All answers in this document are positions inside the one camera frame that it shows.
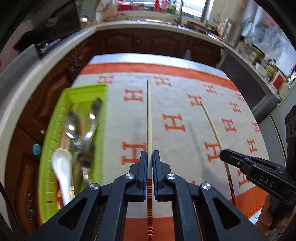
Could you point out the white ceramic spoon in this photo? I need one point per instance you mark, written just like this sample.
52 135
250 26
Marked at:
62 166

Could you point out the person right hand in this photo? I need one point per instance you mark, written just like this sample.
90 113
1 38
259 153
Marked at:
266 218

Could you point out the red spray bottle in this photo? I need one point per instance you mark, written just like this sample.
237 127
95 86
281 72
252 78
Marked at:
156 6

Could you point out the red white box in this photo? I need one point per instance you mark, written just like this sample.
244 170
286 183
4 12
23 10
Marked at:
278 80

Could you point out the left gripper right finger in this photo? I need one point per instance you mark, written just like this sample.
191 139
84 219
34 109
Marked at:
164 188

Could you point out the large steel spoon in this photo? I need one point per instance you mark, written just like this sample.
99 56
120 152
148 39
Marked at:
72 128

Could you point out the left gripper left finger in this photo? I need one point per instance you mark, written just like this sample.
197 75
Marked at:
138 189

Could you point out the grey cabinet appliance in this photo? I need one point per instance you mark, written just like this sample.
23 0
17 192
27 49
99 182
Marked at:
256 91

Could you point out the small steel spoon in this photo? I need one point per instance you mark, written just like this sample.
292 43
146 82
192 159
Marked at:
94 116

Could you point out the chrome sink faucet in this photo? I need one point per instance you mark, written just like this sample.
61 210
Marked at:
178 13

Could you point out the steel ladle spoon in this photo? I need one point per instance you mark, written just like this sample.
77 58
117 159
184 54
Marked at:
82 169

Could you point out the orange white H-pattern cloth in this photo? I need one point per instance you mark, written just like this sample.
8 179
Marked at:
194 115

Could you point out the green plastic utensil tray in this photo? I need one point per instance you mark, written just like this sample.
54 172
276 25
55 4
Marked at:
80 100

